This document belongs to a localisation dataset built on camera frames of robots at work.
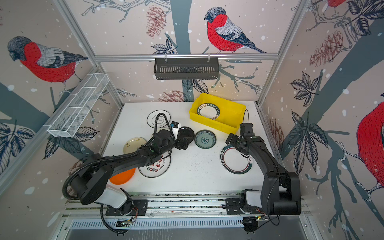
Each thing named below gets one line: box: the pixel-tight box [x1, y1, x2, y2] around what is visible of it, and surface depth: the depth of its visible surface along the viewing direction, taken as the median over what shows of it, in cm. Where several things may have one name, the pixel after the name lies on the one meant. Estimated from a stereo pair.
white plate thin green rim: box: [146, 109, 171, 128], surface depth 112 cm
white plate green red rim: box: [220, 144, 253, 175], surface depth 90 cm
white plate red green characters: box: [138, 151, 172, 178], surface depth 87 cm
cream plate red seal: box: [123, 137, 147, 154], surface depth 100 cm
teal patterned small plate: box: [194, 129, 217, 150], surface depth 102 cm
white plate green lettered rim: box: [197, 103, 220, 120], surface depth 118 cm
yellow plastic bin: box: [189, 92, 246, 134], surface depth 113 cm
